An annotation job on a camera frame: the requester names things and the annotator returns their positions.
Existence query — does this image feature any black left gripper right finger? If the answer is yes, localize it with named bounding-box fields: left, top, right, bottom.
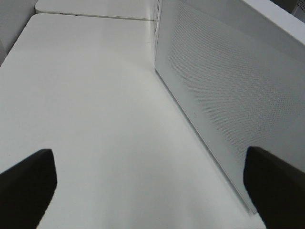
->
left=243, top=146, right=305, bottom=229

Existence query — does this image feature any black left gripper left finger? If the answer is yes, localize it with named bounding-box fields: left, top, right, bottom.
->
left=0, top=149, right=57, bottom=229

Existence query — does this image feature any white microwave door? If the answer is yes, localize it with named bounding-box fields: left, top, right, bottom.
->
left=155, top=0, right=305, bottom=211

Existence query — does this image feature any white microwave oven body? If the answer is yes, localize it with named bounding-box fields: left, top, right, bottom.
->
left=152, top=0, right=305, bottom=46

